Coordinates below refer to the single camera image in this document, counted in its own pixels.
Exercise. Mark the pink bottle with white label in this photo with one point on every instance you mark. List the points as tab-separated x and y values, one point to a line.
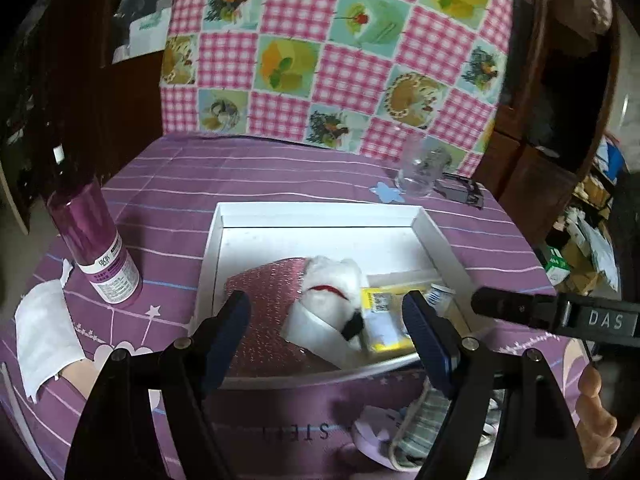
95	240

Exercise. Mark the dark wooden cabinet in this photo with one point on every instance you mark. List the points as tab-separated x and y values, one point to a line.
75	85

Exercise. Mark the shallow white box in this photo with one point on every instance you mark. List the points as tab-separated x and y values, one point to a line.
300	240

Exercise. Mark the pink checkered printed cloth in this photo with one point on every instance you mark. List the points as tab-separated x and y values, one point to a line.
340	60

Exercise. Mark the glittery pink santa hat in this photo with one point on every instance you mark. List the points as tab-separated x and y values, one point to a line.
260	305

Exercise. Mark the purple printed tablecloth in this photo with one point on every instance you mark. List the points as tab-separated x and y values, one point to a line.
200	175

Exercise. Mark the clear glass cup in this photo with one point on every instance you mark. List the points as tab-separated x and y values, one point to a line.
422	167

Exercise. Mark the yellow packet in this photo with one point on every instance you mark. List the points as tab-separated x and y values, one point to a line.
385	330

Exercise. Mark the cluttered storage shelf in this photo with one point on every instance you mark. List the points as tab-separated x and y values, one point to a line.
590	240

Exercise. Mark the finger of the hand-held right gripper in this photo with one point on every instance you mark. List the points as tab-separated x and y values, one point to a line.
515	306

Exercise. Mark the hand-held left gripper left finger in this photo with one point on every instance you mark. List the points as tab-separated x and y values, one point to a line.
235	330

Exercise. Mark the person's right hand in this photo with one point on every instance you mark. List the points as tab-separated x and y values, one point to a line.
597	417

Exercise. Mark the green plaid cloth pouch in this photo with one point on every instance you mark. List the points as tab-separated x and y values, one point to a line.
430	425

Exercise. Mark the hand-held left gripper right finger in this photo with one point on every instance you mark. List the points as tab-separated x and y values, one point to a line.
425	335

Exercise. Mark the brown wooden cabinet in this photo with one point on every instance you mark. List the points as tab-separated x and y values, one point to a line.
545	110

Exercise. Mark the black clip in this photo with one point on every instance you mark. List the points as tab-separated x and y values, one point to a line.
460	190

